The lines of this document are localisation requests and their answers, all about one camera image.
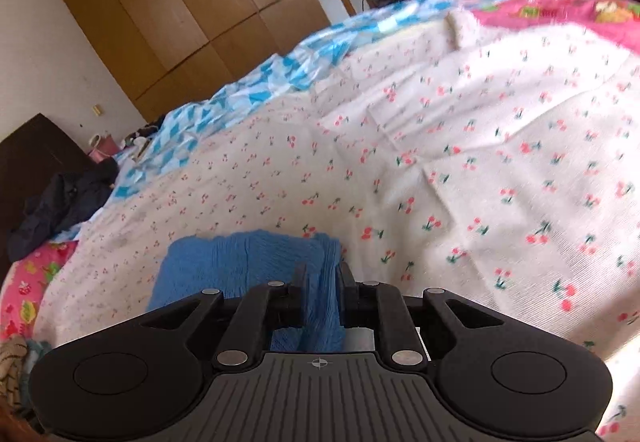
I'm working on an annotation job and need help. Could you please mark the blue knit sweater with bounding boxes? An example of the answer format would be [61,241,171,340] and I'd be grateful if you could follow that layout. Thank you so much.
[146,231,347,354]

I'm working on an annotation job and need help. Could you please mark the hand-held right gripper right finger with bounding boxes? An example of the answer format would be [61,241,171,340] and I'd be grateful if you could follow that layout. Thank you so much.
[339,262,507,367]

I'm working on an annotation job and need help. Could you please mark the beige striped knit sweater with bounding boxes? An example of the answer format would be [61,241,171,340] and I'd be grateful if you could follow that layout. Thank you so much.
[0,335,29,418]

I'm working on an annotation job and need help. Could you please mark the pink fruit print blanket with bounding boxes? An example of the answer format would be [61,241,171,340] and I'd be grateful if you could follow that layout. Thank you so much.
[470,0,640,57]

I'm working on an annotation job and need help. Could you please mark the blue white checked sheet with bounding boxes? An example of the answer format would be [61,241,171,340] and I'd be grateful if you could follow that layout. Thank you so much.
[50,0,521,243]

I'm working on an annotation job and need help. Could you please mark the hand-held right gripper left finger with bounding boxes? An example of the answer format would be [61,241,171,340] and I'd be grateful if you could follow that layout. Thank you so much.
[143,264,309,369]

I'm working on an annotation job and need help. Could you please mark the cherry print bedsheet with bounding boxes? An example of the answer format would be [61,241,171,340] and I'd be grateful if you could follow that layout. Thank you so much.
[35,12,640,438]

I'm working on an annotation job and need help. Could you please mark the pink bag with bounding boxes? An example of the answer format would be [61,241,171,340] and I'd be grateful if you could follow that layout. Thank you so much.
[86,134,119,159]

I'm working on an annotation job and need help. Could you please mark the dark wooden headboard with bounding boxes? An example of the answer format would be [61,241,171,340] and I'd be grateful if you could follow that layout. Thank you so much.
[0,114,94,293]

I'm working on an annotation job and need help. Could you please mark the dark navy clothes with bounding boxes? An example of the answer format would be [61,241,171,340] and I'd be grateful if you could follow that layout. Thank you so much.
[7,159,120,263]

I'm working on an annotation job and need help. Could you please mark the wooden wardrobe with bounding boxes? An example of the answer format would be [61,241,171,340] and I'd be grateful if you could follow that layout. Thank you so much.
[42,0,333,123]

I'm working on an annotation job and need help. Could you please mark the teal folded cloth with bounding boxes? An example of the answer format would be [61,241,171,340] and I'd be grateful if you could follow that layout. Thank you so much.
[19,339,53,423]

